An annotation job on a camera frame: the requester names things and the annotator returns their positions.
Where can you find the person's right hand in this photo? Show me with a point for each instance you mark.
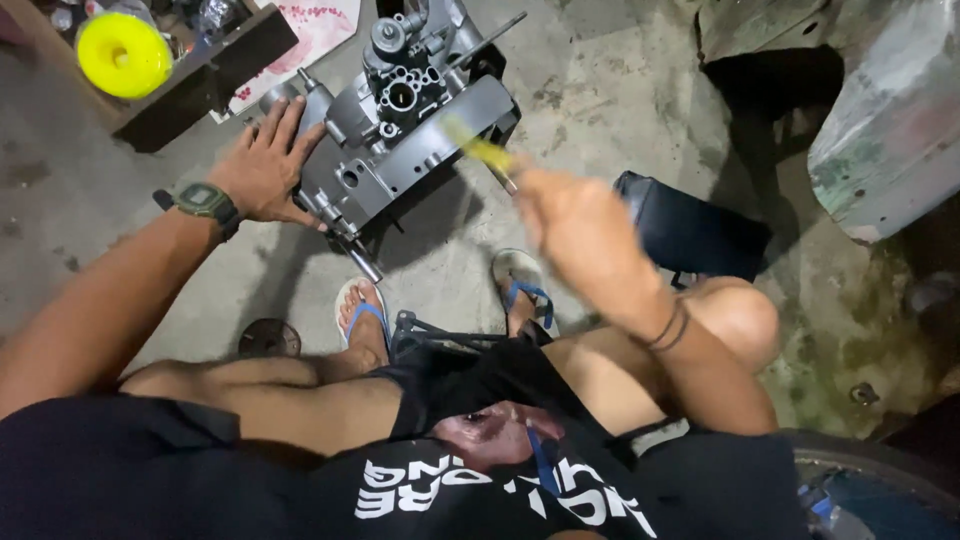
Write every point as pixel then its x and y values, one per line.
pixel 559 210

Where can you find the person's left hand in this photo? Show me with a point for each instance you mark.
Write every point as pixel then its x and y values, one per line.
pixel 259 169

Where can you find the grey engine block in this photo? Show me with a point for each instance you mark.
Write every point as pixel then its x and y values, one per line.
pixel 397 127

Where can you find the green digital wristwatch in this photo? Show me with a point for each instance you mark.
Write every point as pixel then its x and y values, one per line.
pixel 206 202

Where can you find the white blue flip-flop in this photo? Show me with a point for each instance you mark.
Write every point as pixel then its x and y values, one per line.
pixel 364 311
pixel 526 289

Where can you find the white red printed paper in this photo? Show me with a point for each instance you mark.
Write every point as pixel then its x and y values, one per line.
pixel 300 45

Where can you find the wooden box of parts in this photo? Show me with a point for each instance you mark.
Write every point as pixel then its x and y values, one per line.
pixel 157 67

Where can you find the black wrist bands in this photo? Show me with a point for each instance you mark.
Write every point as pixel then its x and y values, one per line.
pixel 671 326

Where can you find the rusty round metal disc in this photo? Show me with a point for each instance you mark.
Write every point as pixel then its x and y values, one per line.
pixel 268 339

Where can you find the yellow plastic spool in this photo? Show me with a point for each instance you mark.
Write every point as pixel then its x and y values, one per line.
pixel 124 54

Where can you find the grey painted vehicle body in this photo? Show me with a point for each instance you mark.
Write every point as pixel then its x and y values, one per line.
pixel 862 112

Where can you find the small metal floor fitting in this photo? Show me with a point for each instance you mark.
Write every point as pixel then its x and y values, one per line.
pixel 864 393

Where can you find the black rubber tyre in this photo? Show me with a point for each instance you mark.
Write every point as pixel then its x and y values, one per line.
pixel 874 469

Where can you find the black metal frame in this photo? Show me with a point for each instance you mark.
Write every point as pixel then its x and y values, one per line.
pixel 442 337

